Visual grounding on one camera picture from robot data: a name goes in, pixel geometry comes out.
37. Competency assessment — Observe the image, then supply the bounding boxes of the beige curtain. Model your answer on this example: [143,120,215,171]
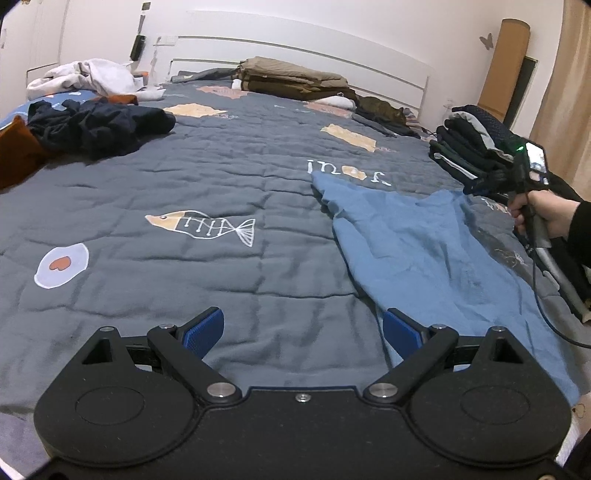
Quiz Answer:
[529,0,591,201]

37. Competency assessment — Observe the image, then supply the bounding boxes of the person's right hand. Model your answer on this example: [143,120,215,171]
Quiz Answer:
[508,188,583,241]

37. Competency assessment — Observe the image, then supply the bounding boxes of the pile of navy clothes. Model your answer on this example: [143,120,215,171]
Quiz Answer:
[27,98,177,160]

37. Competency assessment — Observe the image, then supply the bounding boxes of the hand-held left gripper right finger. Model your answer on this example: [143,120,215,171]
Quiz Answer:
[362,307,527,406]

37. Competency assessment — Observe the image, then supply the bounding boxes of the white folded cloth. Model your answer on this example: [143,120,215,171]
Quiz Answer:
[318,95,357,110]

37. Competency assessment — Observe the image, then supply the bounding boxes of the brown garment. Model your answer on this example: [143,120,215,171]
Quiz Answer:
[0,95,139,190]

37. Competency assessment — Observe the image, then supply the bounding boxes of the stack of folded khaki clothes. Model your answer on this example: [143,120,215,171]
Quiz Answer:
[238,56,356,100]

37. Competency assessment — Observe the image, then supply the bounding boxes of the white headboard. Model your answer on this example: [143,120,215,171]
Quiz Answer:
[168,11,437,121]

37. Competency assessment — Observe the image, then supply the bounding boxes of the dark grey garment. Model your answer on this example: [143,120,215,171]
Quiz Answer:
[171,68,241,84]

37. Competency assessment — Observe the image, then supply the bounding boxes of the blue patterned pillow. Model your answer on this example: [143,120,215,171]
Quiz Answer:
[0,90,100,132]

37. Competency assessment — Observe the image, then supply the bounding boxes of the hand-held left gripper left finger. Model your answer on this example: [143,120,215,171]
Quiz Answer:
[81,306,243,406]

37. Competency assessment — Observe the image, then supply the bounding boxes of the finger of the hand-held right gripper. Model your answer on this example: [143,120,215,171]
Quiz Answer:
[463,173,497,195]

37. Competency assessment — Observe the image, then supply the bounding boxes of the cardboard roll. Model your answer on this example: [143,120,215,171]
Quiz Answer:
[476,18,531,123]

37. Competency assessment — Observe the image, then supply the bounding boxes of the camouflage garment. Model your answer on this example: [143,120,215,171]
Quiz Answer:
[355,95,419,137]

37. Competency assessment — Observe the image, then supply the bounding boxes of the dark framed board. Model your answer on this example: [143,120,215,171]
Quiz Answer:
[503,56,539,134]

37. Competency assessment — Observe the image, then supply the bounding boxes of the tall stack of dark clothes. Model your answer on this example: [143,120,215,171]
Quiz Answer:
[428,104,522,195]

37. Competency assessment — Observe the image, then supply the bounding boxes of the blue garment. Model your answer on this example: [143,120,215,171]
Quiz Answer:
[310,172,581,407]

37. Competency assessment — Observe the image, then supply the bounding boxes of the person's right forearm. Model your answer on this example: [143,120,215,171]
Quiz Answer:
[549,173,591,268]

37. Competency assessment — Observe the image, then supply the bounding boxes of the pile of white clothes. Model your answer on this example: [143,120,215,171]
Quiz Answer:
[27,58,166,102]

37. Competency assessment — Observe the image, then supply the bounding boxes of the grey printed quilt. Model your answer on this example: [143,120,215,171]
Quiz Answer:
[0,78,587,416]

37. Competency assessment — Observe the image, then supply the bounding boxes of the white wardrobe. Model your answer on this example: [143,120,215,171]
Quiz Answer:
[0,0,70,100]

